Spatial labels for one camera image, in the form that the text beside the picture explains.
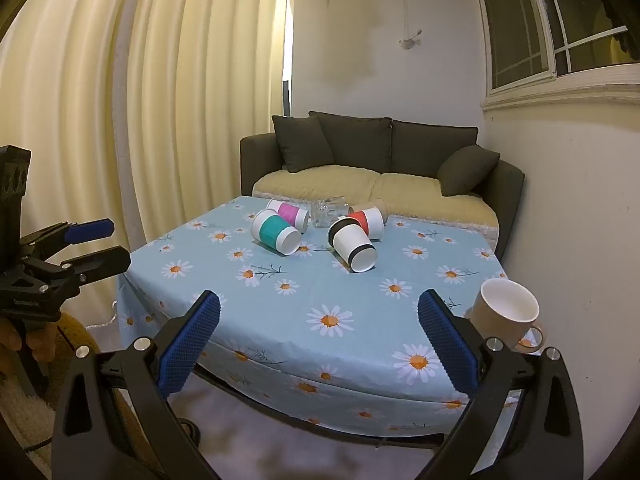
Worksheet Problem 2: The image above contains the black metal table frame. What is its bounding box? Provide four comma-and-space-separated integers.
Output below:
189, 364, 522, 450

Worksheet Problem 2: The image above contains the pink banded paper cup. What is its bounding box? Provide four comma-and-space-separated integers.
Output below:
266, 198, 311, 234

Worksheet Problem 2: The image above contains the white ceramic mug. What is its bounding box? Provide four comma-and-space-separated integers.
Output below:
469, 278, 546, 354

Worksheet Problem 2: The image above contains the red banded paper cup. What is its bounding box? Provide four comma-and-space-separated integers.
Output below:
341, 206, 385, 241

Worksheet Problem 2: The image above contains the dark grey wide cushion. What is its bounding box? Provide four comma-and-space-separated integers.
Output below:
391, 119, 480, 177

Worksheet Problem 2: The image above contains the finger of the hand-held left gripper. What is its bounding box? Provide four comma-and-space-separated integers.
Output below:
30, 245, 132, 287
19, 218, 115, 257

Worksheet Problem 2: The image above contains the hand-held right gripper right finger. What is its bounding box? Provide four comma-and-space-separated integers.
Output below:
416, 288, 586, 480

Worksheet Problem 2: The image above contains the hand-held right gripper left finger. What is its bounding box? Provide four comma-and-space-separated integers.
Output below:
50, 289, 223, 480

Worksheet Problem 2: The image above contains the teal banded paper cup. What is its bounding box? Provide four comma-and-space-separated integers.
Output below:
250, 208, 303, 256

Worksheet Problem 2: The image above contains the clear drinking glass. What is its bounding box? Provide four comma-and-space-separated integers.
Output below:
310, 195, 351, 227

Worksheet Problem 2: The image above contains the black banded paper cup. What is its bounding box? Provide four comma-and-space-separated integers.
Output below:
327, 215, 379, 274

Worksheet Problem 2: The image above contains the blue daisy print tablecloth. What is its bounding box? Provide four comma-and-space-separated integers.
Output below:
114, 195, 509, 449

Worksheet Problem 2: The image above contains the beige quilted sofa cover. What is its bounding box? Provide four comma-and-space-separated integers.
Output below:
251, 163, 501, 252

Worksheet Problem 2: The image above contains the dark grey sofa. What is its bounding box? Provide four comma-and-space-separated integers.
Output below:
239, 111, 526, 267

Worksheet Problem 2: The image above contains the white framed window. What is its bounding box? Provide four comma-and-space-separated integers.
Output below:
469, 0, 640, 112

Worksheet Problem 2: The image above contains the brown paper cup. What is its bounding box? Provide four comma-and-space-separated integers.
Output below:
348, 198, 389, 217

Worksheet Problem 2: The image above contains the dark grey square cushion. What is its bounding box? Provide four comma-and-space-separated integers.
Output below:
271, 114, 335, 174
308, 111, 394, 174

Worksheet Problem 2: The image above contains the person's left hand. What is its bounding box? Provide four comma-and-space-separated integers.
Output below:
0, 316, 59, 377

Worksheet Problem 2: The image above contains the cream pleated curtain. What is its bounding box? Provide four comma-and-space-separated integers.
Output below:
0, 0, 296, 333

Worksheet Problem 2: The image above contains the dark grey small cushion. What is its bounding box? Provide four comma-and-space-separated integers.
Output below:
436, 144, 501, 198

